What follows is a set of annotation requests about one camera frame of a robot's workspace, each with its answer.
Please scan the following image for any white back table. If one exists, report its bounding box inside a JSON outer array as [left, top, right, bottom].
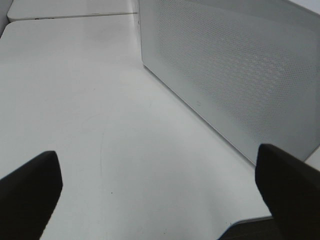
[[7, 0, 138, 22]]

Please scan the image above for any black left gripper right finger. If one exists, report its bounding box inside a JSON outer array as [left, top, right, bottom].
[[255, 144, 320, 240]]

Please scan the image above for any white microwave door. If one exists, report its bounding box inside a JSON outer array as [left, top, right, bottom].
[[139, 0, 320, 162]]

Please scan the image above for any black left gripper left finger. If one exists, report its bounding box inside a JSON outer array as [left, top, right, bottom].
[[0, 150, 63, 240]]

